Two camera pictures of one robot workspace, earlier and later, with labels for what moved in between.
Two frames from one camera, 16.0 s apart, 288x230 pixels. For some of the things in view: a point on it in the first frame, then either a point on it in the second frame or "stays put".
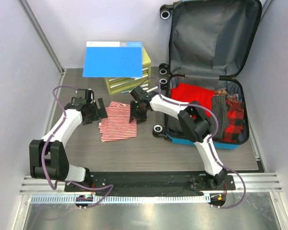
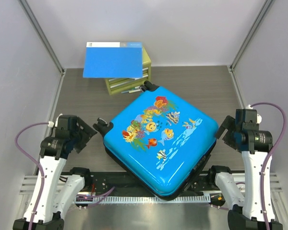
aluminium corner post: (45, 40) stays put
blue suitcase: (210, 42) to (161, 141)
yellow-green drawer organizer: (117, 85) stays put
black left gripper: (99, 114) to (87, 133)
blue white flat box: (113, 59) stays put
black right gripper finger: (132, 104) to (229, 123)
